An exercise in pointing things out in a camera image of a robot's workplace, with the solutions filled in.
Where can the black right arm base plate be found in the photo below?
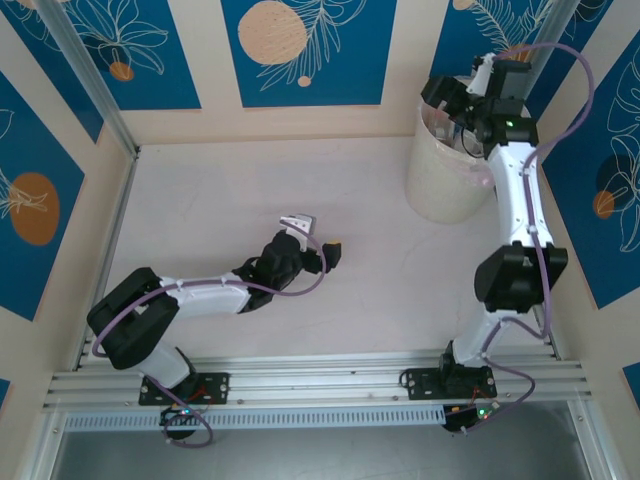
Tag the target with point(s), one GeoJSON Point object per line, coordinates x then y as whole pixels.
{"type": "Point", "coordinates": [420, 382]}

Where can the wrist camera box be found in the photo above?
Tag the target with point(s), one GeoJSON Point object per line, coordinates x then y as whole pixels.
{"type": "Point", "coordinates": [300, 222]}
{"type": "Point", "coordinates": [481, 75]}

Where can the white ribbed bin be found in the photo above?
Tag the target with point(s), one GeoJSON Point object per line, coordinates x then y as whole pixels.
{"type": "Point", "coordinates": [440, 190]}

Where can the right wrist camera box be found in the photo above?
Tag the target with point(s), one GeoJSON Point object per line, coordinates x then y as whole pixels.
{"type": "Point", "coordinates": [481, 75]}

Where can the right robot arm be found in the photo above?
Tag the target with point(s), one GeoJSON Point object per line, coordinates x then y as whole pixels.
{"type": "Point", "coordinates": [510, 200]}

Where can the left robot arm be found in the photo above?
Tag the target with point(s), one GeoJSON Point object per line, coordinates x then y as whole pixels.
{"type": "Point", "coordinates": [210, 300]}

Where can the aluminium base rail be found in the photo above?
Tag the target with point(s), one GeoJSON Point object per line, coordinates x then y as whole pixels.
{"type": "Point", "coordinates": [310, 380]}

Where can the aluminium frame post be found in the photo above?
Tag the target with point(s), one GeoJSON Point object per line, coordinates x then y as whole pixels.
{"type": "Point", "coordinates": [98, 90]}
{"type": "Point", "coordinates": [544, 30]}

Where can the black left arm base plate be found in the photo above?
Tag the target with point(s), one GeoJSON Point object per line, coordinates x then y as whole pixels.
{"type": "Point", "coordinates": [215, 387]}

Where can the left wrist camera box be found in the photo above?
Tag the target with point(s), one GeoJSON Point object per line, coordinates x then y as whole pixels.
{"type": "Point", "coordinates": [300, 222]}

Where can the aluminium side rail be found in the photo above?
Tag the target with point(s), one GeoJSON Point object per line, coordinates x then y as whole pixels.
{"type": "Point", "coordinates": [550, 350]}
{"type": "Point", "coordinates": [117, 215]}

